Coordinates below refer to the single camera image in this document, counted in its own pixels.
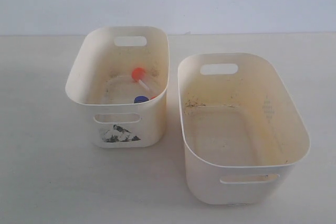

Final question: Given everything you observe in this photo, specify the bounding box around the blue-capped tube back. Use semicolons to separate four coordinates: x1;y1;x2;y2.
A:
133;95;149;103

